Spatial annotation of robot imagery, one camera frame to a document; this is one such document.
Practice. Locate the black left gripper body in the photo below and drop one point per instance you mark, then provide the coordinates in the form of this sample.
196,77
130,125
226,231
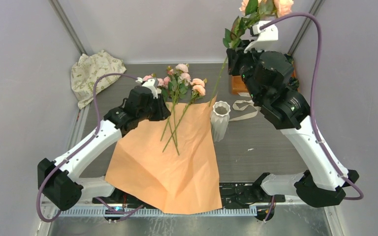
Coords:
154,111

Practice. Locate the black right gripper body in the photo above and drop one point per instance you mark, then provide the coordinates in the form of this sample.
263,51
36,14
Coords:
243,64

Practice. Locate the pink rose stem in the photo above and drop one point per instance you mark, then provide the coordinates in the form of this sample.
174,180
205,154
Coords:
165,88
180,79

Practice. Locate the beige printed ribbon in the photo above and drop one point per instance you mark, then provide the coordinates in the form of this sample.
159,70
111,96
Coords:
241,105

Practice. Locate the peach rose stem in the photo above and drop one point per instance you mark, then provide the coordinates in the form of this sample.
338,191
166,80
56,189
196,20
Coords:
184,108
255,11

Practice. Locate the orange wrapping paper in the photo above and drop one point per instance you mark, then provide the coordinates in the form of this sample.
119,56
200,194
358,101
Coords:
179,184

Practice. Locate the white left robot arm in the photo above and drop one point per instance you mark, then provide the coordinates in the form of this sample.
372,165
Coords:
60,179

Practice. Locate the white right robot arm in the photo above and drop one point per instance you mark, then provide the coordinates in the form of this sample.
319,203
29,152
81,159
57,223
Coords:
324,181

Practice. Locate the white ribbed ceramic vase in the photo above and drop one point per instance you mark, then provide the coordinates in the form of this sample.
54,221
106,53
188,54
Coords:
219,120

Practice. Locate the orange wooden compartment tray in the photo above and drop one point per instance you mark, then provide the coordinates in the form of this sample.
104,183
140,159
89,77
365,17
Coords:
237,85

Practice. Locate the dark rolled cloth front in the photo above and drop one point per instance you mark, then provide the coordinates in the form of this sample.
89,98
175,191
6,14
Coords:
294,83

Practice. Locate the cream green printed cloth bag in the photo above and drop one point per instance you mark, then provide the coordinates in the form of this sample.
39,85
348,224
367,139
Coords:
86,71

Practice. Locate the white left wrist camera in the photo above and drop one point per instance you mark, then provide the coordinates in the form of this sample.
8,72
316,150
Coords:
151,84

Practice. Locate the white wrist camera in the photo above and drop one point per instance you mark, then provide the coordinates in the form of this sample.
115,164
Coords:
264,37
151,84

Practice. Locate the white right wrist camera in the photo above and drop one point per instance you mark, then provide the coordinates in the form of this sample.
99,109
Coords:
264,37

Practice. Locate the aluminium front frame rail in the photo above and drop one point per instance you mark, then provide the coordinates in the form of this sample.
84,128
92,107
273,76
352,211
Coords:
96,209

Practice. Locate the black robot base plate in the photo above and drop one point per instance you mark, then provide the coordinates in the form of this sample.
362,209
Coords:
234,195

